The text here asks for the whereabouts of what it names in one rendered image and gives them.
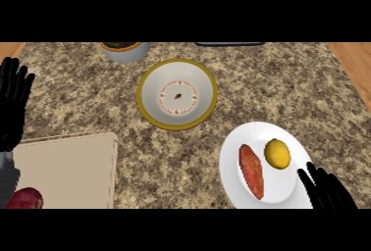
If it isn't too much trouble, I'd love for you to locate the white plate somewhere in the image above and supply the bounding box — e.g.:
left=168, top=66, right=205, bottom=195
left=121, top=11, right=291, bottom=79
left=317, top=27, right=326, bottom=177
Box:
left=217, top=121, right=316, bottom=210

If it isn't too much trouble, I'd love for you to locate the dark red fruit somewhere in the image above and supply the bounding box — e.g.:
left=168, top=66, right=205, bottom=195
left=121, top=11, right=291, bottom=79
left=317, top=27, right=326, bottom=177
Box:
left=4, top=186, right=44, bottom=210

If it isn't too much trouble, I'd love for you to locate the grey plant pot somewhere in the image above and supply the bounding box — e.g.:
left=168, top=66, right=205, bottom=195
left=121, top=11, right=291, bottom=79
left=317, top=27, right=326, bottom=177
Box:
left=98, top=41, right=152, bottom=65

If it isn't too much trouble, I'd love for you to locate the beige cutting board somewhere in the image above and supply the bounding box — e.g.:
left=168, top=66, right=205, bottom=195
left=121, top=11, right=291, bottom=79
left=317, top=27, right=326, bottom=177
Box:
left=11, top=131, right=119, bottom=210

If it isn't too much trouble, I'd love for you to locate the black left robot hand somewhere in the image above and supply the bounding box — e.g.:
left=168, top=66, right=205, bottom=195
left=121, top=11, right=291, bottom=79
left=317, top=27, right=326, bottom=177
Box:
left=0, top=56, right=36, bottom=153

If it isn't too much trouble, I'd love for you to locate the yellow lemon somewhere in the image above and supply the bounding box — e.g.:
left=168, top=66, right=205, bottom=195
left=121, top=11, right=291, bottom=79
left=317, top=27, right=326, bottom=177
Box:
left=261, top=137, right=292, bottom=171

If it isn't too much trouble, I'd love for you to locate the orange sweet potato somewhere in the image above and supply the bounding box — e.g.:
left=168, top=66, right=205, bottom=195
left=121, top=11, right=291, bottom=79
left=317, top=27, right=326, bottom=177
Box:
left=237, top=143, right=265, bottom=201

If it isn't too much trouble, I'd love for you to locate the white bowl with yellow rim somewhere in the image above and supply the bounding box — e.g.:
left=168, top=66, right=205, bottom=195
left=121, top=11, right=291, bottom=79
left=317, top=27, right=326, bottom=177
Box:
left=135, top=58, right=218, bottom=131

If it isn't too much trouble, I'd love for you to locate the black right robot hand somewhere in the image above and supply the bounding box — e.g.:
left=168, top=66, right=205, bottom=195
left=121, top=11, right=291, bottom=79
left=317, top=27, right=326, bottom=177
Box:
left=295, top=161, right=359, bottom=210

